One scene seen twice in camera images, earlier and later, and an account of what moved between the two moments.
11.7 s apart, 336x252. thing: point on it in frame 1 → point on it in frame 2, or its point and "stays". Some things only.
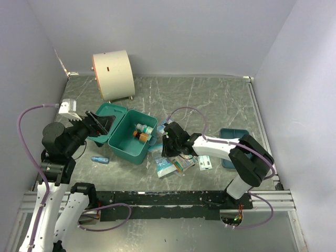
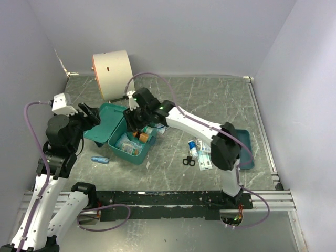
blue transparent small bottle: x=102 y=160 stays
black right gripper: x=166 y=152 → x=133 y=125
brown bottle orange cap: x=143 y=137 stays
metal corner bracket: x=72 y=73 stays
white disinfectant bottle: x=145 y=128 stays
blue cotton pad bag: x=164 y=165 → x=124 y=143
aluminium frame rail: x=282 y=200 stays
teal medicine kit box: x=132 y=136 stays
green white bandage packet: x=183 y=161 → x=133 y=148
